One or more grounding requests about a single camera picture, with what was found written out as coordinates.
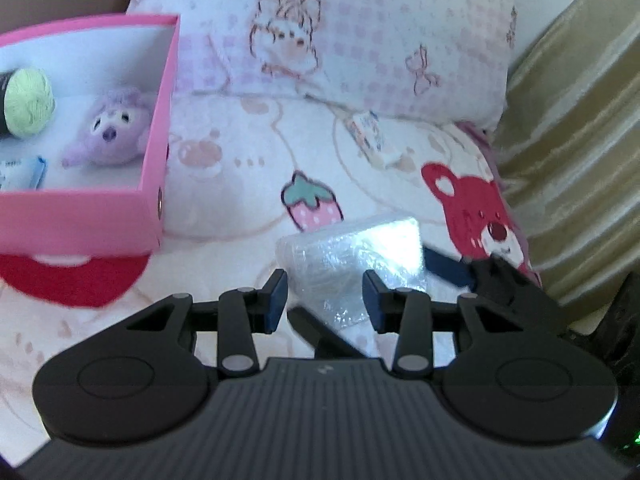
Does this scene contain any pink checked cartoon pillow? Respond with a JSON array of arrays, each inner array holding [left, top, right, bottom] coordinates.
[[124, 0, 519, 134]]

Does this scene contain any purple plush toy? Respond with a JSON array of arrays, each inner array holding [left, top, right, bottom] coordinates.
[[61, 87, 157, 169]]

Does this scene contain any clear bubble wrap packet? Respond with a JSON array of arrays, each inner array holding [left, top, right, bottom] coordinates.
[[276, 215, 429, 329]]

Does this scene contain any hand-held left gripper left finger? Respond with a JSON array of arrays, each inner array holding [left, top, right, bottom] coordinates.
[[117, 268, 290, 377]]

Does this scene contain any bear and strawberry printed bedsheet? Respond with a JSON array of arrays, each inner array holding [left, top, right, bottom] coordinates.
[[0, 92, 546, 466]]

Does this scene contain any golden satin curtain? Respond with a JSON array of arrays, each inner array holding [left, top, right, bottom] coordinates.
[[492, 0, 640, 332]]

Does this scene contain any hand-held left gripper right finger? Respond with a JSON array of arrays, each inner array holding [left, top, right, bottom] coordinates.
[[361, 268, 533, 377]]

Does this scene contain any green yarn ball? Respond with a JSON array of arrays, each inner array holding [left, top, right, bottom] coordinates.
[[0, 67, 57, 141]]

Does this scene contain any pink cardboard box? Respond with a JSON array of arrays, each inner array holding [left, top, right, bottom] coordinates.
[[0, 14, 182, 257]]

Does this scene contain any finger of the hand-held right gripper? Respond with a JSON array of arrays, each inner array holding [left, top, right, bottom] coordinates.
[[287, 305, 372, 360], [424, 245, 567, 337]]

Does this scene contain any white printed tag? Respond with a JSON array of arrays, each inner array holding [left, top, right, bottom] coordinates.
[[344, 109, 402, 167]]

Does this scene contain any wet wipes packet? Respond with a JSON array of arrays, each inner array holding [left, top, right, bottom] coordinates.
[[0, 156, 49, 194]]

